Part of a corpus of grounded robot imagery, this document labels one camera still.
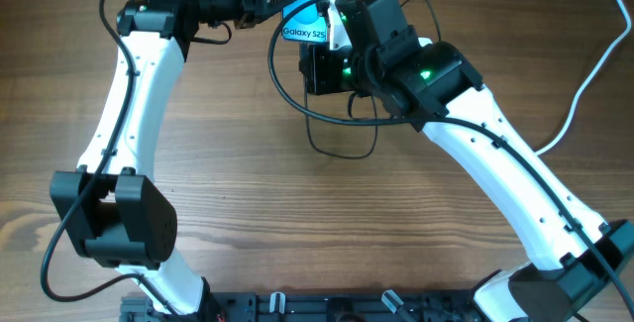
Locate teal Galaxy smartphone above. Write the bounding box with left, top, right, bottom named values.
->
left=281, top=0, right=327, bottom=44

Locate black USB charging cable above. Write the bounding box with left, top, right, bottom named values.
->
left=302, top=0, right=443, bottom=161

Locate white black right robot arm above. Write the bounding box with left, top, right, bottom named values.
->
left=282, top=0, right=633, bottom=321

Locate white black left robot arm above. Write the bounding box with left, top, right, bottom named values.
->
left=50, top=0, right=297, bottom=321

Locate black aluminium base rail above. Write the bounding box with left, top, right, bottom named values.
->
left=118, top=289, right=496, bottom=322

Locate white power strip cord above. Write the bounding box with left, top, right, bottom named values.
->
left=537, top=0, right=633, bottom=157

